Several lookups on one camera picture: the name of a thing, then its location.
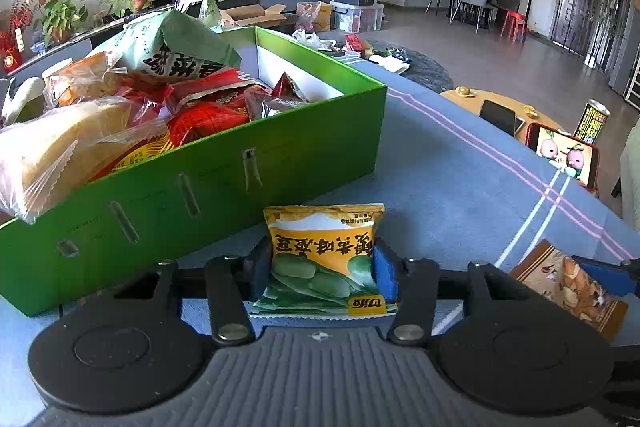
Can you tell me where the brown mushroom snack bag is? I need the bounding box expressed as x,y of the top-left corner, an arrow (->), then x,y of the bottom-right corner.
511,241 -> 628,343

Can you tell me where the blue striped cloth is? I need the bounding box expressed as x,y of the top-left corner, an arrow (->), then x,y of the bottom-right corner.
1,77 -> 639,426

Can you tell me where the yellow green bean snack bag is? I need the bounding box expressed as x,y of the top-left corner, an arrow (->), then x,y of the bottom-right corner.
252,204 -> 397,319

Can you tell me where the red plastic stool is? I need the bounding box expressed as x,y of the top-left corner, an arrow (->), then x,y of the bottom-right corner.
500,10 -> 527,42

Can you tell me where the dark round rug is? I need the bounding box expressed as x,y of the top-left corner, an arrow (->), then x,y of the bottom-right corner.
340,38 -> 454,93

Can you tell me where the green cardboard box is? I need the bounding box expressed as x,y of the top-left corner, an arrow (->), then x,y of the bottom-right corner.
1,28 -> 386,317

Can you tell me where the black smartphone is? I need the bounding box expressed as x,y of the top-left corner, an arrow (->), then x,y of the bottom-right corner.
480,100 -> 525,136

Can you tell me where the sliced bread loaf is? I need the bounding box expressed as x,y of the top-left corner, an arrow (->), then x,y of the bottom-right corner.
1,96 -> 167,225

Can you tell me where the round wooden side table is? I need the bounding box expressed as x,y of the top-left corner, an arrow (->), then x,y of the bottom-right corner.
439,85 -> 566,145

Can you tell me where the tablet in red case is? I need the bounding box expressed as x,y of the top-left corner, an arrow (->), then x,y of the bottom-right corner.
525,124 -> 600,192

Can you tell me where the red flower decoration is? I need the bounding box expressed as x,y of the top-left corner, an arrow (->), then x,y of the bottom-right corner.
1,0 -> 46,74

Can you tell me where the red snack bag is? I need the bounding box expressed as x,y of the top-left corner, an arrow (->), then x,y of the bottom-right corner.
118,68 -> 271,147

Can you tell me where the open cardboard box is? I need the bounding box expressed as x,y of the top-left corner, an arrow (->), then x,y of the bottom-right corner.
220,4 -> 288,28

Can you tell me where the light green snack bag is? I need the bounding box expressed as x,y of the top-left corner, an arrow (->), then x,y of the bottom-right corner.
92,10 -> 241,80

